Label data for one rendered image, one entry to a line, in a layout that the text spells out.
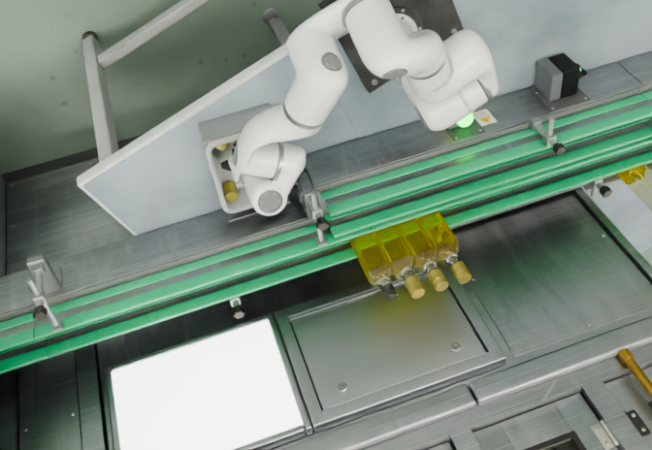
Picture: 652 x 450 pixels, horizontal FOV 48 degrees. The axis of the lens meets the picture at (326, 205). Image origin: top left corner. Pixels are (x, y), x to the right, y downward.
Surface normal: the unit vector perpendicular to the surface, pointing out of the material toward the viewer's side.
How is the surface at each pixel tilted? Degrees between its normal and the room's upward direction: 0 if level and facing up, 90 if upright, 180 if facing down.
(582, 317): 90
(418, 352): 90
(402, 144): 90
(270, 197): 17
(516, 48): 0
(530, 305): 91
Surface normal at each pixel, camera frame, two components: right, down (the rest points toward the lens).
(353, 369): -0.11, -0.72
